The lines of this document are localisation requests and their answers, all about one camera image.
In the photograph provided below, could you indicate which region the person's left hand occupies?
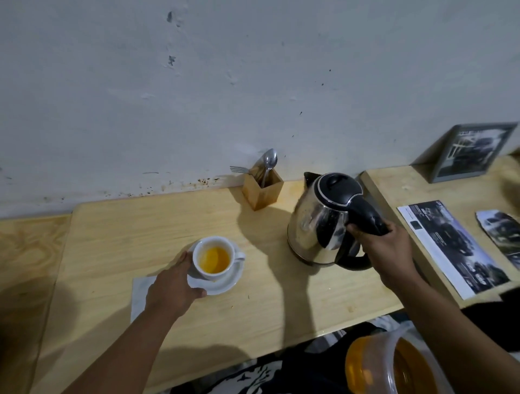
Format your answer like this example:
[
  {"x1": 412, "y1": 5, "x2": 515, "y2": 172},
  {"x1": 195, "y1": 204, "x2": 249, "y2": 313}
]
[{"x1": 144, "y1": 251, "x2": 208, "y2": 320}]

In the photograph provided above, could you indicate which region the person's right hand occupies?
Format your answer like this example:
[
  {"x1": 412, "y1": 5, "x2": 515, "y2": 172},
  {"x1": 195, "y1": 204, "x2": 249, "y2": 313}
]
[{"x1": 346, "y1": 220, "x2": 420, "y2": 287}]

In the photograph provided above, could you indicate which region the white saucer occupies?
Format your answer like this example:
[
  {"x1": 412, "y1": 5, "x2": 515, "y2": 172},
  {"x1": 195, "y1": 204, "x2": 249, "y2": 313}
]
[{"x1": 186, "y1": 260, "x2": 245, "y2": 296}]

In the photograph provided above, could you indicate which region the steel electric kettle black handle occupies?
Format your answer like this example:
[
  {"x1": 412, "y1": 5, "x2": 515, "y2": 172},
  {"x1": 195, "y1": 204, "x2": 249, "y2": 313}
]
[{"x1": 287, "y1": 171, "x2": 391, "y2": 272}]

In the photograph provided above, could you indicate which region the person's left forearm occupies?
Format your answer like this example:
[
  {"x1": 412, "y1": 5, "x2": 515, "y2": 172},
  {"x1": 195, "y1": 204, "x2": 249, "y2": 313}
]
[{"x1": 61, "y1": 306, "x2": 181, "y2": 394}]

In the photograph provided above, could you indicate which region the person's right forearm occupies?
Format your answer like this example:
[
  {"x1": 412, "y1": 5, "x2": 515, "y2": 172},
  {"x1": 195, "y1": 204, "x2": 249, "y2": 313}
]
[{"x1": 380, "y1": 270, "x2": 520, "y2": 394}]

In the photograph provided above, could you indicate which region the white cup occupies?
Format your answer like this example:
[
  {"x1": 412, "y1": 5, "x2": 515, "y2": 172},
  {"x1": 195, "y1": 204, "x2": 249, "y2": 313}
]
[{"x1": 192, "y1": 236, "x2": 246, "y2": 282}]

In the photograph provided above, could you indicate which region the orange tea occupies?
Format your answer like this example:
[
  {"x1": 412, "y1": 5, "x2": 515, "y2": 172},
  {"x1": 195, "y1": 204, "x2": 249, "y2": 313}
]
[{"x1": 199, "y1": 246, "x2": 232, "y2": 274}]

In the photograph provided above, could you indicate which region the white paper napkin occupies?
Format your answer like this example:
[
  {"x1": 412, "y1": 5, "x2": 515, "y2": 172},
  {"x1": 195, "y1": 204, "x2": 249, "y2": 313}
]
[{"x1": 130, "y1": 276, "x2": 164, "y2": 324}]

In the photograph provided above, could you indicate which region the raised wooden board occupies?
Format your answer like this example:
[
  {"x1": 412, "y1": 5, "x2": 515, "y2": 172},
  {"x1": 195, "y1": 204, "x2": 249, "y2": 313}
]
[{"x1": 359, "y1": 153, "x2": 520, "y2": 310}]

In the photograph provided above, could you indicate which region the large dark printed brochure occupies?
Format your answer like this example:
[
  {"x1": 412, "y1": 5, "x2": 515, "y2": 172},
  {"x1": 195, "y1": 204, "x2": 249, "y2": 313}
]
[{"x1": 397, "y1": 200, "x2": 511, "y2": 301}]

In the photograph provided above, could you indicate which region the wooden cutlery holder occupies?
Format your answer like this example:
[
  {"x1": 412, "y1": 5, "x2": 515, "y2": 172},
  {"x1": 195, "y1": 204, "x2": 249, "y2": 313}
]
[{"x1": 242, "y1": 164, "x2": 284, "y2": 212}]

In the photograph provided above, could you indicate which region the metal spoon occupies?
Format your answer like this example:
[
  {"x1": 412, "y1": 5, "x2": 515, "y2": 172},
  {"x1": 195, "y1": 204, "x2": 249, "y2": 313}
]
[{"x1": 260, "y1": 149, "x2": 279, "y2": 188}]

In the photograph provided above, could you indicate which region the person's black patterned clothing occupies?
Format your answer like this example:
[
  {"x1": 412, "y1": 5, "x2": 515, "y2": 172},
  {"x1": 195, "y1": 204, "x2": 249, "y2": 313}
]
[{"x1": 160, "y1": 314, "x2": 411, "y2": 394}]

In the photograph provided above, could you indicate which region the clear plastic jar orange liquid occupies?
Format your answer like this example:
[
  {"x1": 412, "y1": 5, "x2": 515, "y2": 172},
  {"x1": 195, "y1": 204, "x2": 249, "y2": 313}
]
[{"x1": 345, "y1": 324, "x2": 456, "y2": 394}]

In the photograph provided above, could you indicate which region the grey framed picture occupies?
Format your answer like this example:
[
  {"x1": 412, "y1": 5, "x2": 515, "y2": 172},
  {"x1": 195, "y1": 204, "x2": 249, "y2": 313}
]
[{"x1": 431, "y1": 122, "x2": 519, "y2": 184}]

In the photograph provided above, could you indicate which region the small dark printed leaflet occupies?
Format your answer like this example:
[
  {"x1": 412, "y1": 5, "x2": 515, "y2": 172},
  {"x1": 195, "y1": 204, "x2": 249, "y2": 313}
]
[{"x1": 476, "y1": 209, "x2": 520, "y2": 271}]

